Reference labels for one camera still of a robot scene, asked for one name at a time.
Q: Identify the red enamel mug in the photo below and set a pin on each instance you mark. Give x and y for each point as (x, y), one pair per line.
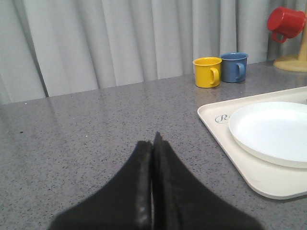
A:
(285, 23)

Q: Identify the cream rabbit serving tray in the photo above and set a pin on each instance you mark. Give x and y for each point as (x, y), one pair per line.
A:
(267, 179)

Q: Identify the blue enamel mug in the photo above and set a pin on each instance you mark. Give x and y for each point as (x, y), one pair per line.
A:
(233, 67)

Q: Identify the yellow enamel mug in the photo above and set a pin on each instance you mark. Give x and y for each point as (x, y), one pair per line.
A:
(207, 72)

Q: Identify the wooden mug tree stand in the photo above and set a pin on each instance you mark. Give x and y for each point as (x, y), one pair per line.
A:
(297, 63)

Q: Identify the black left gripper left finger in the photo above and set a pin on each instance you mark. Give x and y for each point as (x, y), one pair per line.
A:
(124, 203)

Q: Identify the white round plate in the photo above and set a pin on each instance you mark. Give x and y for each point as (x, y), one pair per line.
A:
(272, 131)

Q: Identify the grey curtain backdrop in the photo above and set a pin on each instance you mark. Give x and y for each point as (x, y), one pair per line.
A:
(56, 47)

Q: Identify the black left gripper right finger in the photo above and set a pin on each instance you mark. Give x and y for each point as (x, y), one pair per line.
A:
(182, 202)

